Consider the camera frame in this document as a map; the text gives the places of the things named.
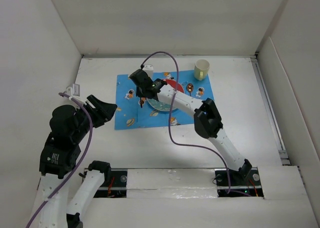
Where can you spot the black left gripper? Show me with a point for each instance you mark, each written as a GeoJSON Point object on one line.
{"type": "Point", "coordinates": [103, 110]}

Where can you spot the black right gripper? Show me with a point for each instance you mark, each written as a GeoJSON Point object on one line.
{"type": "Point", "coordinates": [138, 93]}

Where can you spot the red and teal floral plate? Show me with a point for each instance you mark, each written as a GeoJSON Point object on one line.
{"type": "Point", "coordinates": [160, 106]}

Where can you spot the blue space-print cloth placemat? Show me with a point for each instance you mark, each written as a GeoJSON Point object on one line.
{"type": "Point", "coordinates": [129, 114]}

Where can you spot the copper spoon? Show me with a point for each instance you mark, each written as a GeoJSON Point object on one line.
{"type": "Point", "coordinates": [190, 88]}

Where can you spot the pale yellow paper cup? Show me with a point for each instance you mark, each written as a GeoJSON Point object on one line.
{"type": "Point", "coordinates": [201, 69]}

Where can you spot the copper fork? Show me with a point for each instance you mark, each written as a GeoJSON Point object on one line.
{"type": "Point", "coordinates": [141, 102]}

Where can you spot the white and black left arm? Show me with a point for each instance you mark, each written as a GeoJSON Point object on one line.
{"type": "Point", "coordinates": [64, 150]}

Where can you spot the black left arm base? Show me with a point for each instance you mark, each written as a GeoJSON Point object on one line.
{"type": "Point", "coordinates": [117, 186]}

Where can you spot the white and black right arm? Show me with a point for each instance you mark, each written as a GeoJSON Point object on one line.
{"type": "Point", "coordinates": [206, 117]}

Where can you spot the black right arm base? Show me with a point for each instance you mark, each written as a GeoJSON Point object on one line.
{"type": "Point", "coordinates": [250, 186]}

